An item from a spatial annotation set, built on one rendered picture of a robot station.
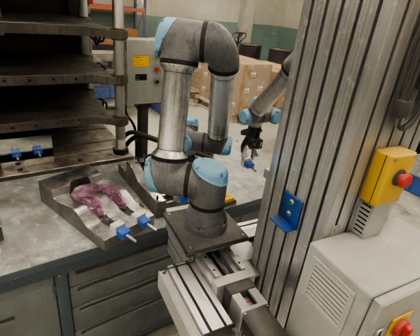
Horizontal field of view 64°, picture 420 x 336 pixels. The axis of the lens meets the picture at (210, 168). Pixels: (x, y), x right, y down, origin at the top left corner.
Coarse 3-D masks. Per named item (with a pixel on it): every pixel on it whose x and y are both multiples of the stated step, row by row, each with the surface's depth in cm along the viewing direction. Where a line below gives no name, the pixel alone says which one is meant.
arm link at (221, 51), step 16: (208, 32) 92; (224, 32) 94; (208, 48) 93; (224, 48) 94; (208, 64) 101; (224, 64) 97; (224, 80) 102; (224, 96) 106; (224, 112) 111; (208, 128) 119; (224, 128) 116; (208, 144) 122; (224, 144) 122
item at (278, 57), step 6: (270, 48) 798; (276, 48) 821; (282, 48) 828; (270, 54) 799; (276, 54) 786; (282, 54) 782; (288, 54) 785; (270, 60) 802; (276, 60) 791; (282, 60) 788
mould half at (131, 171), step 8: (136, 160) 178; (144, 160) 195; (120, 168) 187; (128, 168) 176; (136, 168) 172; (128, 176) 178; (136, 176) 169; (128, 184) 180; (136, 184) 170; (144, 184) 166; (136, 192) 172; (144, 192) 162; (152, 192) 159; (144, 200) 164; (152, 200) 156; (160, 200) 153; (152, 208) 157; (160, 208) 153; (160, 216) 156
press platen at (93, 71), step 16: (0, 64) 189; (16, 64) 193; (32, 64) 197; (48, 64) 201; (64, 64) 206; (80, 64) 211; (96, 64) 216; (0, 80) 167; (16, 80) 170; (32, 80) 175; (48, 80) 179; (64, 80) 183; (80, 80) 188; (96, 80) 192; (112, 80) 191; (128, 80) 197
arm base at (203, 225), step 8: (192, 208) 108; (200, 208) 106; (184, 216) 113; (192, 216) 108; (200, 216) 107; (208, 216) 107; (216, 216) 108; (224, 216) 112; (184, 224) 112; (192, 224) 108; (200, 224) 108; (208, 224) 107; (216, 224) 108; (224, 224) 113; (192, 232) 109; (200, 232) 108; (208, 232) 108; (216, 232) 109
